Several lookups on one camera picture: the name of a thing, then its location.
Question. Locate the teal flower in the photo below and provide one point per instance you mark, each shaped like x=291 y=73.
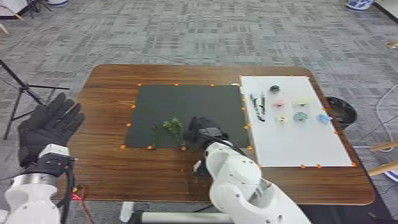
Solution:
x=301 y=116

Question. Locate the dark mat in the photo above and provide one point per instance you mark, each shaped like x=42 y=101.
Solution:
x=189 y=106

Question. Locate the black bin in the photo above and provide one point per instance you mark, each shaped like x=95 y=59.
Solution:
x=342 y=111

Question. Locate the pale grey bar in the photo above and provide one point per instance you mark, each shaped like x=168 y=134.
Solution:
x=184 y=217

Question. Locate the blue and white vase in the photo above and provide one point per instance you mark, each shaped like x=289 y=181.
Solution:
x=360 y=4
x=58 y=2

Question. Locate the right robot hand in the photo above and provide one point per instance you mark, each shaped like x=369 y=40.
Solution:
x=198 y=128

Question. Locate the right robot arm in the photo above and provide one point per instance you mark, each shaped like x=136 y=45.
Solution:
x=250 y=190

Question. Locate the white sheet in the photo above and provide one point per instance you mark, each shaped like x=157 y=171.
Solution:
x=296 y=133

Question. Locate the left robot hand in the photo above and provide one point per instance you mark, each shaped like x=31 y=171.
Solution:
x=47 y=128

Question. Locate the black tripod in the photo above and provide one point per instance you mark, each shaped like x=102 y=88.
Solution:
x=24 y=88

